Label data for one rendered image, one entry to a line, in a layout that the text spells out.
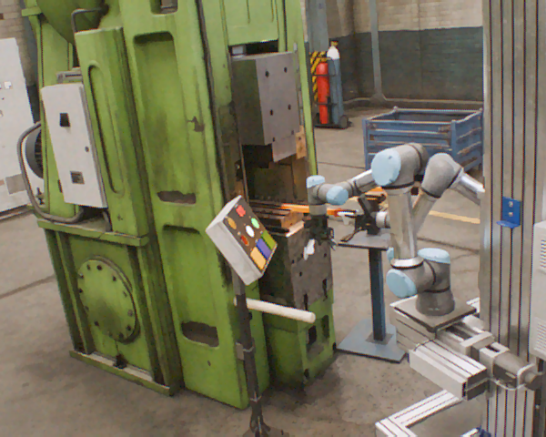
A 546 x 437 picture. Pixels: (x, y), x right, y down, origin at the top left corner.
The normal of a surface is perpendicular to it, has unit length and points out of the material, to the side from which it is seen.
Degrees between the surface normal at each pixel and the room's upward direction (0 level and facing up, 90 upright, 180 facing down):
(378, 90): 90
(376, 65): 90
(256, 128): 90
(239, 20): 90
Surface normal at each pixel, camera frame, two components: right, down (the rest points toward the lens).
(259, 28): 0.80, 0.11
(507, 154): -0.88, 0.24
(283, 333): -0.58, 0.31
